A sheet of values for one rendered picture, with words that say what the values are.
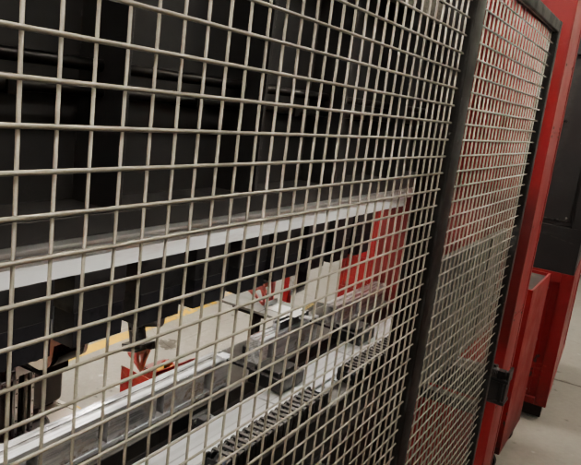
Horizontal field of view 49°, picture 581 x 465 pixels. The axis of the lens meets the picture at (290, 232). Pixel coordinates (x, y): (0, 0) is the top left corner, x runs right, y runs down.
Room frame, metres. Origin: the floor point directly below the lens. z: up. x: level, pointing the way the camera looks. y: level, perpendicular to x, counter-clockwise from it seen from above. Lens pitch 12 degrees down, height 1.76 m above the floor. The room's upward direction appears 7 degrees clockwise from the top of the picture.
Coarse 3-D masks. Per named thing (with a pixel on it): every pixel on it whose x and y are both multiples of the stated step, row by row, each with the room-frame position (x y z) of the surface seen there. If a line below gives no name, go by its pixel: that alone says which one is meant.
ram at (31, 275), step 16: (352, 208) 2.44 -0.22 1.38; (368, 208) 2.57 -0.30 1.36; (272, 224) 1.95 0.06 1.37; (288, 224) 2.03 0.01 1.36; (304, 224) 2.13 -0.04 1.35; (176, 240) 1.56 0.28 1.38; (192, 240) 1.61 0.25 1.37; (224, 240) 1.74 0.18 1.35; (96, 256) 1.34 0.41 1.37; (128, 256) 1.42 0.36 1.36; (144, 256) 1.46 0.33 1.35; (160, 256) 1.52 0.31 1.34; (0, 272) 1.14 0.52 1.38; (16, 272) 1.17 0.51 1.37; (32, 272) 1.20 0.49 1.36; (64, 272) 1.26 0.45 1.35; (80, 272) 1.30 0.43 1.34; (0, 288) 1.14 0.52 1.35
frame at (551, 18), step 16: (528, 0) 1.23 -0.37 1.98; (544, 16) 1.37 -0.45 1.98; (560, 32) 1.54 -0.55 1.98; (544, 80) 1.53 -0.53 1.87; (544, 96) 1.53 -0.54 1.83; (528, 160) 1.53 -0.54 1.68; (528, 176) 1.53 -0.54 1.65; (512, 240) 1.53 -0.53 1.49; (512, 256) 1.53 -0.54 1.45; (496, 320) 1.53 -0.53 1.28; (496, 336) 1.53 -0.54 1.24; (480, 400) 1.53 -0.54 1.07; (480, 416) 1.53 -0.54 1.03; (464, 464) 1.54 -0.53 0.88
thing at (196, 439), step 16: (304, 368) 1.78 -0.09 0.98; (320, 368) 1.80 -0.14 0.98; (336, 368) 1.81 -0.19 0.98; (320, 384) 1.69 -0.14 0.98; (256, 400) 1.54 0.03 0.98; (272, 400) 1.55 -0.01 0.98; (208, 432) 1.36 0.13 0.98; (224, 432) 1.36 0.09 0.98; (160, 448) 1.26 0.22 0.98; (176, 448) 1.27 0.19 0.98; (192, 448) 1.28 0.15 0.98; (208, 448) 1.29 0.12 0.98; (144, 464) 1.20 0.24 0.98; (160, 464) 1.20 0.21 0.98; (176, 464) 1.21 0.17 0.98; (192, 464) 1.22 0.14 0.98
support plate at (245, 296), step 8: (224, 296) 2.31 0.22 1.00; (232, 296) 2.33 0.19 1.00; (240, 296) 2.34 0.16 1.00; (248, 296) 2.35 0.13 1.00; (232, 304) 2.25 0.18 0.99; (248, 304) 2.25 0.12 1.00; (256, 304) 2.26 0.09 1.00; (288, 304) 2.31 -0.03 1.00; (256, 312) 2.19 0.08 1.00; (264, 312) 2.19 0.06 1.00; (272, 312) 2.20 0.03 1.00
